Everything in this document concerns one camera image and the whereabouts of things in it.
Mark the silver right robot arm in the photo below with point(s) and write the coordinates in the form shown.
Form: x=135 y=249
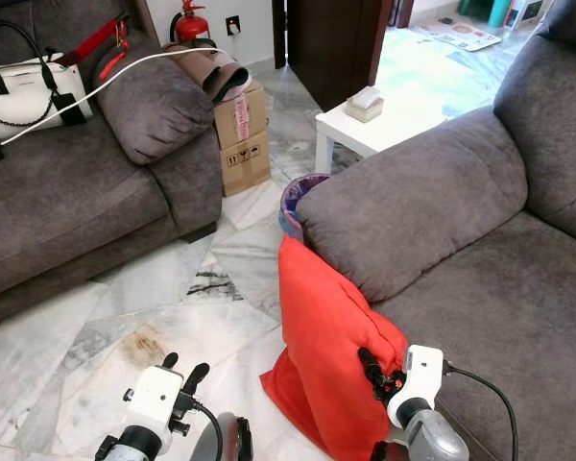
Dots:
x=432 y=440

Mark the rolled brown mat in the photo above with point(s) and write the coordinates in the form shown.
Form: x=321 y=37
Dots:
x=211 y=69

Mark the cardboard box with pink tape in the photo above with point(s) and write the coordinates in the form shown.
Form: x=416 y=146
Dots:
x=242 y=115

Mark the grey two-seat fabric sofa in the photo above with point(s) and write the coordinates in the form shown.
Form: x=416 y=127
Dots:
x=480 y=288

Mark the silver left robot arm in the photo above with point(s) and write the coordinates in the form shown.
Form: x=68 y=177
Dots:
x=134 y=445

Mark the red bin with blue bag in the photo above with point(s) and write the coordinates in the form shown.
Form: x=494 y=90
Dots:
x=293 y=197

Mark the red fire extinguisher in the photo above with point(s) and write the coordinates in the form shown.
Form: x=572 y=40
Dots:
x=192 y=24

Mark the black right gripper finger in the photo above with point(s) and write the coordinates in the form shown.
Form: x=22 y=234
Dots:
x=372 y=367

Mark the beige tissue box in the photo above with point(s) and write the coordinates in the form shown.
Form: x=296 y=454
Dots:
x=365 y=106

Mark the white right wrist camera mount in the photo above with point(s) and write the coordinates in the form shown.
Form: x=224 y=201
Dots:
x=418 y=384

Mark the red pillow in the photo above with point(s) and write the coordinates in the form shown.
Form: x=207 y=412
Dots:
x=322 y=355

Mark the dark wooden door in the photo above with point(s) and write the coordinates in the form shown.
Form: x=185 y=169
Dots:
x=336 y=43

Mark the printed floor mat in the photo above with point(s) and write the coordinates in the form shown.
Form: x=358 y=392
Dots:
x=461 y=36

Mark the white side table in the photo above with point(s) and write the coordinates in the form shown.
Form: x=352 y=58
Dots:
x=413 y=120

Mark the wall socket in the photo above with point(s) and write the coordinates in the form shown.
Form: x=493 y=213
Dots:
x=233 y=24

